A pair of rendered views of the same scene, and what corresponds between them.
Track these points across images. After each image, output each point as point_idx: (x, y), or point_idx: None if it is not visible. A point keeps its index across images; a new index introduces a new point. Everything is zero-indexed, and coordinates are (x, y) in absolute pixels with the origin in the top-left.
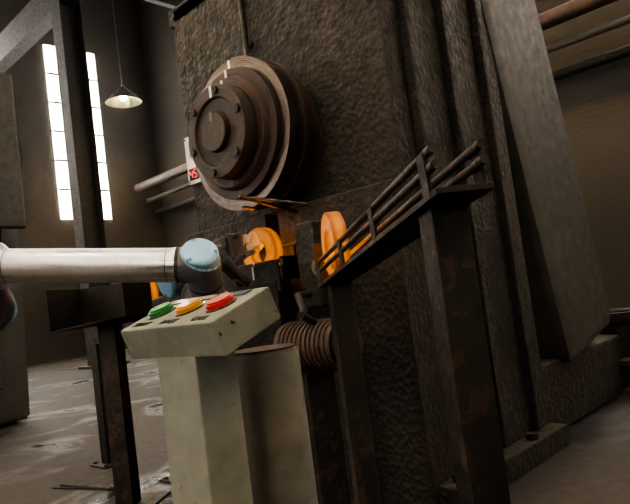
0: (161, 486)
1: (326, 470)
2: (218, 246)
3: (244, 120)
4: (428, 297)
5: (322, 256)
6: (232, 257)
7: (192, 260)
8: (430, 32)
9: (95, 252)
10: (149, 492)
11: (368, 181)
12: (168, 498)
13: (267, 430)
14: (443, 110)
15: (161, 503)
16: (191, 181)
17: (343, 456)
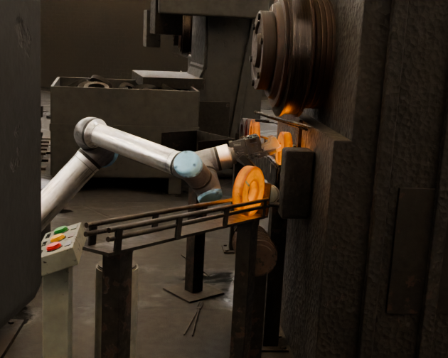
0: (227, 285)
1: None
2: (237, 145)
3: (262, 53)
4: (354, 241)
5: None
6: (248, 155)
7: (176, 168)
8: None
9: (135, 143)
10: (216, 287)
11: (341, 128)
12: (217, 297)
13: (99, 309)
14: (440, 71)
15: (208, 299)
16: None
17: (261, 329)
